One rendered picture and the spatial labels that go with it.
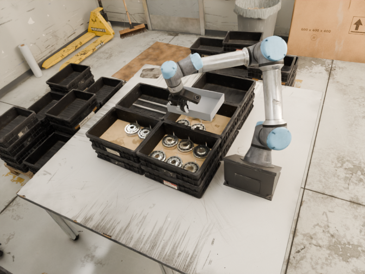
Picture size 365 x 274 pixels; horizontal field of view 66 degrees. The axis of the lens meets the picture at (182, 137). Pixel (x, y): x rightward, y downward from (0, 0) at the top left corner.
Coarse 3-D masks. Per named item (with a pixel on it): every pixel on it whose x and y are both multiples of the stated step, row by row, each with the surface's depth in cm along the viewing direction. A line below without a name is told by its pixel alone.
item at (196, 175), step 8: (184, 128) 168; (216, 136) 160; (144, 144) 163; (216, 144) 156; (136, 152) 159; (152, 160) 154; (160, 160) 152; (208, 160) 150; (176, 168) 147; (200, 168) 145; (192, 176) 144
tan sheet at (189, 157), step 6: (162, 138) 179; (162, 150) 171; (168, 150) 171; (174, 150) 170; (168, 156) 167; (180, 156) 166; (186, 156) 166; (192, 156) 165; (186, 162) 162; (198, 162) 161
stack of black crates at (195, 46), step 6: (198, 42) 347; (204, 42) 349; (210, 42) 346; (216, 42) 342; (192, 48) 329; (198, 48) 348; (204, 48) 347; (210, 48) 345; (216, 48) 343; (222, 48) 342; (204, 54) 328; (210, 54) 325; (216, 54) 321
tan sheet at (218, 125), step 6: (216, 114) 189; (192, 120) 188; (198, 120) 187; (216, 120) 185; (222, 120) 184; (228, 120) 183; (210, 126) 181; (216, 126) 181; (222, 126) 180; (216, 132) 177
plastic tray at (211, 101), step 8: (184, 88) 173; (192, 88) 170; (208, 96) 168; (216, 96) 165; (168, 104) 160; (192, 104) 165; (200, 104) 164; (208, 104) 163; (216, 104) 155; (176, 112) 161; (192, 112) 154; (200, 112) 152; (208, 112) 158; (216, 112) 157; (208, 120) 153
